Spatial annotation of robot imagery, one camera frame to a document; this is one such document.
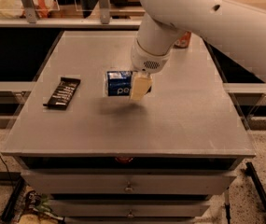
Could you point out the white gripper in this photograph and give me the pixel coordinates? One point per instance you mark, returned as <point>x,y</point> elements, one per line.
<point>146,62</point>

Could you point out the blue pepsi can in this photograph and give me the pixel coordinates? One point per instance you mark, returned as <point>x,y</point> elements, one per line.
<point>118,83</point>

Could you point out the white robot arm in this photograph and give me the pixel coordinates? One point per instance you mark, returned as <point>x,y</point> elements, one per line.
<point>237,30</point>

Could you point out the orange soda can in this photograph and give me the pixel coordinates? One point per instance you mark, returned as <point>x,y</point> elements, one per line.
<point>183,41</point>

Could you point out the black rxbar chocolate bar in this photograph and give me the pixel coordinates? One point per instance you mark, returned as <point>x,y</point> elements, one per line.
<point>63,94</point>

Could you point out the grey drawer cabinet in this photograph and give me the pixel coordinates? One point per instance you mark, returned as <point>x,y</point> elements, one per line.
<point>186,123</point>

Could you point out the upper grey drawer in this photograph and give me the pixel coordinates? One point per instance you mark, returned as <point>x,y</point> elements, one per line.
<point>190,183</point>

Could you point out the grey drawer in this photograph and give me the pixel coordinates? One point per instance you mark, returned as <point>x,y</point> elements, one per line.
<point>190,183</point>
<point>128,208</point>

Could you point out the metal railing with posts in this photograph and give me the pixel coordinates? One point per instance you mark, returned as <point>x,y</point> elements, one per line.
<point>69,17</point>

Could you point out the lower grey drawer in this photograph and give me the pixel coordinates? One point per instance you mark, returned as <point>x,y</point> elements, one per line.
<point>128,208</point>

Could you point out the orange white bag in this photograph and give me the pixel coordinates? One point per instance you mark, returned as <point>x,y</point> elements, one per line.
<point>13,9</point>

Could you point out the snack bags on floor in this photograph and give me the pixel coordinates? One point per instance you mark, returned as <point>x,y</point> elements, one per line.
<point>37,211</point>

